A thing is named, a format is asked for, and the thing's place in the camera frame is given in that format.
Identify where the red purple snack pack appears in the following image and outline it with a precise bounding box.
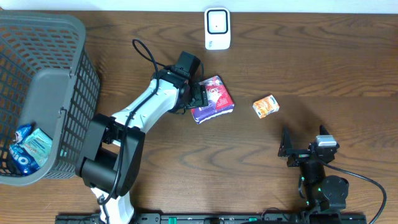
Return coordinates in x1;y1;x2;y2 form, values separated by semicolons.
191;76;234;124

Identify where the orange small snack box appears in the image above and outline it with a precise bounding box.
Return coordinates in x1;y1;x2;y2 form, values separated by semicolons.
252;95;280;118

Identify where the teal snack packet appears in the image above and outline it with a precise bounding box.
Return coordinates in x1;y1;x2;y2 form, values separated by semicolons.
22;128;52;167

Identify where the blue Oreo cookie pack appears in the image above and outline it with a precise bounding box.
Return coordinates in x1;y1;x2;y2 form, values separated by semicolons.
9;124;40;176

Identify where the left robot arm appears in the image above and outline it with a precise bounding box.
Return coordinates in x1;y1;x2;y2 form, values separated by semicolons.
75;70;208;223

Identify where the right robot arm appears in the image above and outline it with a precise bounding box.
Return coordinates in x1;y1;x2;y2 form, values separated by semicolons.
278;126;349;223

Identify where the grey plastic shopping basket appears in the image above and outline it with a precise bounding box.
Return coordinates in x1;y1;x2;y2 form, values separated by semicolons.
1;11;100;186

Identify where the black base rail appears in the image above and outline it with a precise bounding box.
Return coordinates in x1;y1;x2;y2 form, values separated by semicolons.
55;212;368;224

